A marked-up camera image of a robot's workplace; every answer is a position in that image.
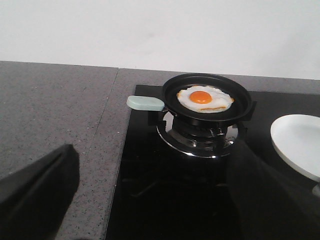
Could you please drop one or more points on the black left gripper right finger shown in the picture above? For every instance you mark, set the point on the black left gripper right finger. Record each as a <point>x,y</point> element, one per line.
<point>270,206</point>

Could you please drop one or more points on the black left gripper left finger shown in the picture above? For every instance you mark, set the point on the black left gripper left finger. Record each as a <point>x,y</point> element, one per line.
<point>34,200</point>

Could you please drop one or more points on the white plate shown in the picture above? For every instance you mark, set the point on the white plate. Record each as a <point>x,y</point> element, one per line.
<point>296,139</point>

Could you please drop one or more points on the fried egg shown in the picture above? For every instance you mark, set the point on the fried egg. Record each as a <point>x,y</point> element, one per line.
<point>204,99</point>

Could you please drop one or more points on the black frying pan mint handle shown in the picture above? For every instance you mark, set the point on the black frying pan mint handle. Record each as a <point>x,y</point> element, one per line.
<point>239,109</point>

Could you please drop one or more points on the left silver stove knob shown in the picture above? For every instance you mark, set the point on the left silver stove knob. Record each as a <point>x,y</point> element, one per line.
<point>316,190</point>

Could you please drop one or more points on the left black burner grate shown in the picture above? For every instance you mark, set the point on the left black burner grate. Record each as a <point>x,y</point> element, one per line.
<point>197,141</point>

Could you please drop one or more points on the black glass gas cooktop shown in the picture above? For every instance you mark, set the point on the black glass gas cooktop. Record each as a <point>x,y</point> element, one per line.
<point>164,194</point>

